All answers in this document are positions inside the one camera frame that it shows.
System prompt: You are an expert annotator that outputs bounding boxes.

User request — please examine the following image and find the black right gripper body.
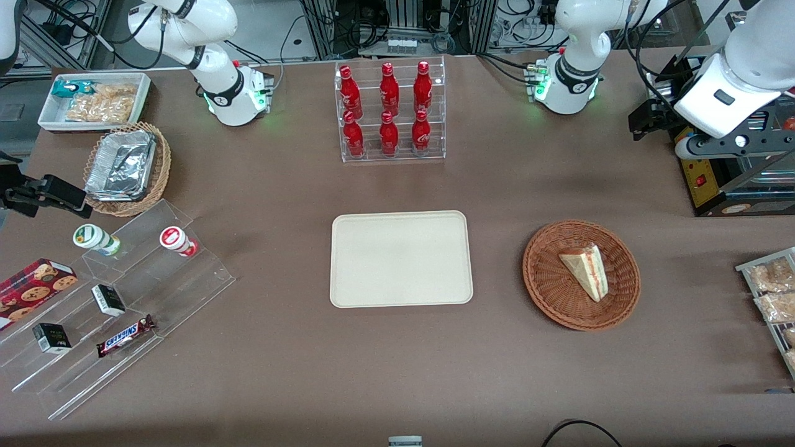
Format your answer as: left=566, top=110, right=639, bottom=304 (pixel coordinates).
left=0, top=152, right=27, bottom=215

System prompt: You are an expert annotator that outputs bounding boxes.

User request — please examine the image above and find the triangular sandwich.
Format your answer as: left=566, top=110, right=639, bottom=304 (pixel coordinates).
left=558, top=243, right=606, bottom=303

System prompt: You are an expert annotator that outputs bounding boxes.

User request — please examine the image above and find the oval wicker basket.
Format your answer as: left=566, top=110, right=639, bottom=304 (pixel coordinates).
left=83, top=122, right=172, bottom=217

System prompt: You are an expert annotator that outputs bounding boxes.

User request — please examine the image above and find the round brown wicker basket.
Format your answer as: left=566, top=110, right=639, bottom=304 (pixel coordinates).
left=522, top=220, right=641, bottom=332

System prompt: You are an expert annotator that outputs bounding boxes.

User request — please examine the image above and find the beige rectangular tray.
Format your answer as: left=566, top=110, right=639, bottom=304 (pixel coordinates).
left=329, top=210, right=474, bottom=309

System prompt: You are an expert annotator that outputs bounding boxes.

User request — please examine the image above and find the green lid yoghurt cup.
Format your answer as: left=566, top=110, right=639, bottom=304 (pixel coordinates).
left=73, top=224, right=122, bottom=256

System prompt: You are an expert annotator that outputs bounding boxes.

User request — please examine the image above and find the black hot food display case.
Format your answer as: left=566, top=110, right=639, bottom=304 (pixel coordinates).
left=646, top=55, right=795, bottom=218

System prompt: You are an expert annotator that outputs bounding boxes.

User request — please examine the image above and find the stack of foil trays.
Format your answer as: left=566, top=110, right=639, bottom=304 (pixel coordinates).
left=85, top=129, right=157, bottom=202

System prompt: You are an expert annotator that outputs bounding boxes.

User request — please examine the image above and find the white rectangular bin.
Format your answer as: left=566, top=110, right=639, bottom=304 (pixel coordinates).
left=37, top=73, right=152, bottom=133

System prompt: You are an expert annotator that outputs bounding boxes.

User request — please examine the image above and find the red cookie box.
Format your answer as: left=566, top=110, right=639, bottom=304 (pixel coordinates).
left=0, top=258, right=79, bottom=332

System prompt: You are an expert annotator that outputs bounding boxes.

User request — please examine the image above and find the clear bag of crackers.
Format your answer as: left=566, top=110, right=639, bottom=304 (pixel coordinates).
left=65, top=84, right=139, bottom=124

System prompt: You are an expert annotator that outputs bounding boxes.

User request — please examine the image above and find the teal snack packet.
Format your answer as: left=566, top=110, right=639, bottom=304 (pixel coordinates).
left=52, top=80, right=95, bottom=99

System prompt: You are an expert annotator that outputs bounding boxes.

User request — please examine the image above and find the small black box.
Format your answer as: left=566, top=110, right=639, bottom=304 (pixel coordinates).
left=32, top=323, right=72, bottom=354
left=91, top=284, right=126, bottom=317

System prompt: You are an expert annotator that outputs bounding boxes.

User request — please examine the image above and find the red lid yoghurt cup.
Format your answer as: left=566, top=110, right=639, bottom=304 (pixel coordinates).
left=159, top=227, right=199, bottom=258

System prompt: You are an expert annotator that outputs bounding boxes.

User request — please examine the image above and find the Snickers chocolate bar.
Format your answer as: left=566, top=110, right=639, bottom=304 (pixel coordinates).
left=96, top=314, right=156, bottom=358

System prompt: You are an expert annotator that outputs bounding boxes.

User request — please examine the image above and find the clear acrylic stepped stand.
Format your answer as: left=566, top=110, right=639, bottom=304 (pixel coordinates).
left=0, top=199, right=237, bottom=421

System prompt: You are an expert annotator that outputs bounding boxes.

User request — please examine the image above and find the red cola bottle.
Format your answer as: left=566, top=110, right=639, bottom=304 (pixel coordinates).
left=342, top=111, right=365, bottom=158
left=339, top=65, right=364, bottom=120
left=414, top=60, right=434, bottom=114
left=379, top=62, right=400, bottom=115
left=379, top=111, right=399, bottom=156
left=411, top=109, right=432, bottom=153

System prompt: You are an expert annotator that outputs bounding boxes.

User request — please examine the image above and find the clear acrylic bottle rack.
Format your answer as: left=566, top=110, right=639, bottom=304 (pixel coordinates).
left=335, top=56, right=447, bottom=163

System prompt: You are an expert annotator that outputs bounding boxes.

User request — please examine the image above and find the grey wire rack tray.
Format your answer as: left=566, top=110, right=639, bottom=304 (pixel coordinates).
left=736, top=247, right=795, bottom=379

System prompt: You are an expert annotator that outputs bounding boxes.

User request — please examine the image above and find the black cable loop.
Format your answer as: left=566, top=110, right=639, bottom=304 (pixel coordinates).
left=540, top=420, right=624, bottom=447

